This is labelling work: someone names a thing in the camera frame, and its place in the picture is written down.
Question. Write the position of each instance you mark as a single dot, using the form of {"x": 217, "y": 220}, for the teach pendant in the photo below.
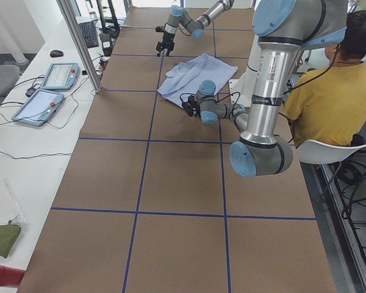
{"x": 60, "y": 76}
{"x": 39, "y": 107}

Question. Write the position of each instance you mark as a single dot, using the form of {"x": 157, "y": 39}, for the grey office chair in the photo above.
{"x": 9, "y": 75}

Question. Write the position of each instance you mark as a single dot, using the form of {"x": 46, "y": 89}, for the black keyboard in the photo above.
{"x": 89, "y": 34}

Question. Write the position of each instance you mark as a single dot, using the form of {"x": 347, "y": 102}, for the person in yellow shirt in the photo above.
{"x": 329, "y": 104}

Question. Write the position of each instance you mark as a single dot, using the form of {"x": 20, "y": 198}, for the black computer mouse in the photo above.
{"x": 56, "y": 53}

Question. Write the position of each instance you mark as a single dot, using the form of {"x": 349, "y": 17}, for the upper teach pendant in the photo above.
{"x": 60, "y": 76}

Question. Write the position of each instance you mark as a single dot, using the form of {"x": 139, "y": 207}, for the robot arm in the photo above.
{"x": 195, "y": 28}
{"x": 284, "y": 28}

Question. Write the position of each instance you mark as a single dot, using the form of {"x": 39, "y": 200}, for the red cylinder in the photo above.
{"x": 10, "y": 277}

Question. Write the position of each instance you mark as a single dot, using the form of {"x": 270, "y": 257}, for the green folded cloth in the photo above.
{"x": 8, "y": 236}

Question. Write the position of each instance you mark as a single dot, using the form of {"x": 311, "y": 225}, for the blue striped button shirt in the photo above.
{"x": 187, "y": 76}

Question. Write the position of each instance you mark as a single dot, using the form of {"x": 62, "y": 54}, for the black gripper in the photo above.
{"x": 166, "y": 39}
{"x": 196, "y": 107}

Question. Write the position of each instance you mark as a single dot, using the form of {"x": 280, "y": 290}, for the lower teach pendant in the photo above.
{"x": 39, "y": 107}

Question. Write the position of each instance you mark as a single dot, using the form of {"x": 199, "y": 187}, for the aluminium frame post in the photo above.
{"x": 71, "y": 22}

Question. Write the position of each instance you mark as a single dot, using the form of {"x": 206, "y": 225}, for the white chair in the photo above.
{"x": 319, "y": 153}

